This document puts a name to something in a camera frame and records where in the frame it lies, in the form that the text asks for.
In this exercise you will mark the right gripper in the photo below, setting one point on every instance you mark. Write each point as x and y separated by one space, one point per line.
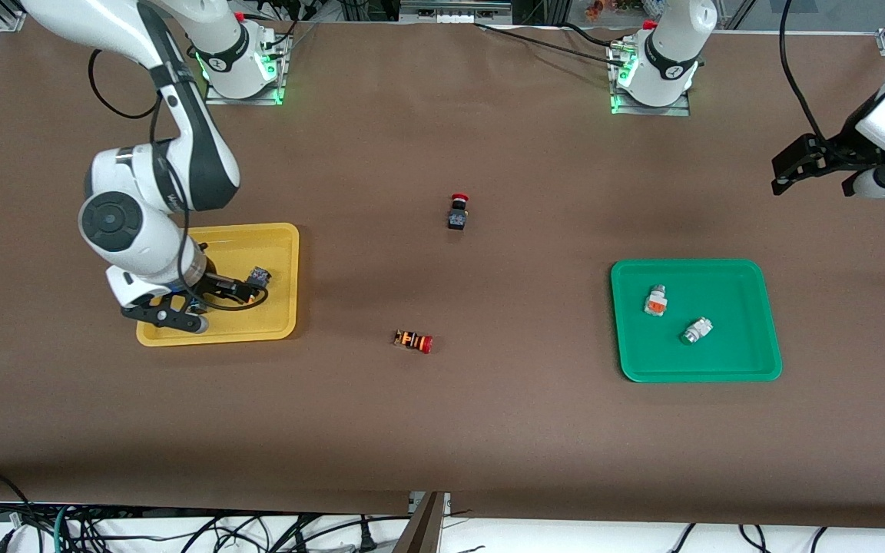
219 285

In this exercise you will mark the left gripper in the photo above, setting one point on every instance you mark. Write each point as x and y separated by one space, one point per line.
840 149

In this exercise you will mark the yellow button black body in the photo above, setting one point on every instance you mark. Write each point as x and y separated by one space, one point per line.
260 275

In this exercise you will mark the white pushbutton green clip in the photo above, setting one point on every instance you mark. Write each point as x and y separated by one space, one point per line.
696 331

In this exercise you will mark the white pushbutton orange clip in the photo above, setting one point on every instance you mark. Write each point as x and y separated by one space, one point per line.
655 301

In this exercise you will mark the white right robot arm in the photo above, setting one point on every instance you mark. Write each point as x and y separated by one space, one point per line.
204 169

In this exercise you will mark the yellow plastic tray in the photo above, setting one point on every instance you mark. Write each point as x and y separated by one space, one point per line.
258 322

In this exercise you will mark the green plastic tray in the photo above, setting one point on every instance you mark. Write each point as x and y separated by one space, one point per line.
734 292

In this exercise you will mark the red button orange body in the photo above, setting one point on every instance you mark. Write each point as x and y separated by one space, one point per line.
412 340

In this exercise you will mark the red button black body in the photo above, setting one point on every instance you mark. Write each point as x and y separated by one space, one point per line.
457 219

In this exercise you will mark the brown table cover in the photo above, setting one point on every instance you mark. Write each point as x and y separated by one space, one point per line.
442 430

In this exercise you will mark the black power plug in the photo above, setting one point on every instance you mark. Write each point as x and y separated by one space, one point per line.
366 542

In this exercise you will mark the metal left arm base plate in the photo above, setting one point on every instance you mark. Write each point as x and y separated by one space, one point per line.
681 110

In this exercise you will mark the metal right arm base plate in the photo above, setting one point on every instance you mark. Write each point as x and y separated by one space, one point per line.
258 99

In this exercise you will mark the dark grey table post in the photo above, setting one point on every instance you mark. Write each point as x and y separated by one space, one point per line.
423 530

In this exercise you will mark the silver aluminium frame rail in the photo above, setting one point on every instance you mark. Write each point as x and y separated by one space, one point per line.
454 8

